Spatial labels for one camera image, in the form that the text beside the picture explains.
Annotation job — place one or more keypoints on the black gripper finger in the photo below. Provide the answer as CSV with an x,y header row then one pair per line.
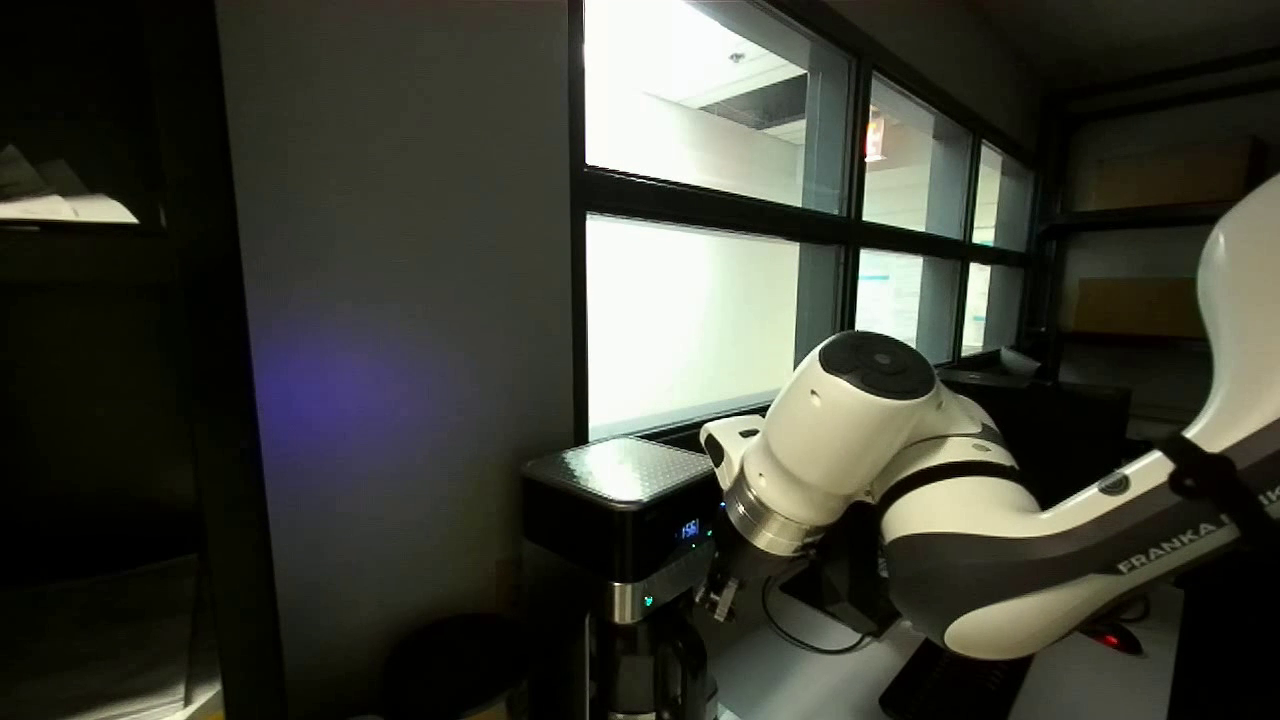
x,y
726,597

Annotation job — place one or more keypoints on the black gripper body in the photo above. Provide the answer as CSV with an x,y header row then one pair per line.
x,y
804,582

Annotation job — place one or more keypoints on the black silver coffeemaker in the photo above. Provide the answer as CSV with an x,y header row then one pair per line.
x,y
613,523

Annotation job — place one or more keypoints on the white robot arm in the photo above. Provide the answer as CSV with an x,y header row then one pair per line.
x,y
855,424

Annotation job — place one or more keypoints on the black flat panel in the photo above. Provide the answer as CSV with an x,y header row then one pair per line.
x,y
935,684

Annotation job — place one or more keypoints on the black round bin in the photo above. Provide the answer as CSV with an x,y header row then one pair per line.
x,y
460,667

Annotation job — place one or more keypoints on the small red glowing device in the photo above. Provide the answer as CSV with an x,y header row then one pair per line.
x,y
1113,641

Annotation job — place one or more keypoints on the dark shelving unit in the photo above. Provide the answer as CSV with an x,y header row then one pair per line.
x,y
107,401

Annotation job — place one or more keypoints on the white paper stack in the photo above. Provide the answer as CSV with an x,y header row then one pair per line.
x,y
66,206

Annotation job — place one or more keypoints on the black window frame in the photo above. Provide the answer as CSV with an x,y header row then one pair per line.
x,y
715,196

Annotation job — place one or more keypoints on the dark wall shelf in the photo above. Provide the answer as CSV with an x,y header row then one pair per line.
x,y
1120,219

